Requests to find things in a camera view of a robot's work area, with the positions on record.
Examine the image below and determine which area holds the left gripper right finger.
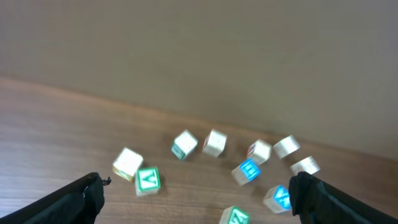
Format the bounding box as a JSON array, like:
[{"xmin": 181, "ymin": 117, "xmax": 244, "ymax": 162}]
[{"xmin": 289, "ymin": 172, "xmax": 397, "ymax": 224}]

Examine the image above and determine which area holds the green letter Z block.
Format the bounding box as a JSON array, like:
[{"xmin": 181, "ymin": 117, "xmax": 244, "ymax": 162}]
[{"xmin": 219, "ymin": 206, "xmax": 251, "ymax": 224}]

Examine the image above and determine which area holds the plain wooden block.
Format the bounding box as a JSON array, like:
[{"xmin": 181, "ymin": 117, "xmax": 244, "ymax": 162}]
[{"xmin": 203, "ymin": 129, "xmax": 228, "ymax": 157}]

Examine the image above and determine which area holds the blue letter X block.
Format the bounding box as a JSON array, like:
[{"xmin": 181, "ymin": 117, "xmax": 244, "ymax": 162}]
[{"xmin": 263, "ymin": 185, "xmax": 291, "ymax": 213}]

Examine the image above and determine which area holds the green letter V block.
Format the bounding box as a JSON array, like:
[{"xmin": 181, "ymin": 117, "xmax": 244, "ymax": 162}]
[{"xmin": 134, "ymin": 167, "xmax": 161, "ymax": 196}]

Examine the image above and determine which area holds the block with blue side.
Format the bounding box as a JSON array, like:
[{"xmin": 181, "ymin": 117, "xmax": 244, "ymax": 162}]
[{"xmin": 290, "ymin": 156, "xmax": 320, "ymax": 175}]

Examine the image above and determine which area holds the plain block with green side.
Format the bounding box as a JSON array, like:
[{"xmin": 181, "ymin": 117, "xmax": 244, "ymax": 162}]
[{"xmin": 246, "ymin": 139, "xmax": 272, "ymax": 165}]

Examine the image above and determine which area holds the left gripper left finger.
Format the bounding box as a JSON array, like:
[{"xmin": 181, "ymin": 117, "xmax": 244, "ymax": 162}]
[{"xmin": 1, "ymin": 172, "xmax": 111, "ymax": 224}]

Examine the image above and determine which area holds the plain block with yellow side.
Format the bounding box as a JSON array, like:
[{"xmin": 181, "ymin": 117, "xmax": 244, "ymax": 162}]
[{"xmin": 113, "ymin": 147, "xmax": 144, "ymax": 182}]

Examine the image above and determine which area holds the blue letter H block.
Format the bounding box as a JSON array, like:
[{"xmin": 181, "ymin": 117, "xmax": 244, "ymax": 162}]
[{"xmin": 231, "ymin": 159, "xmax": 261, "ymax": 186}]

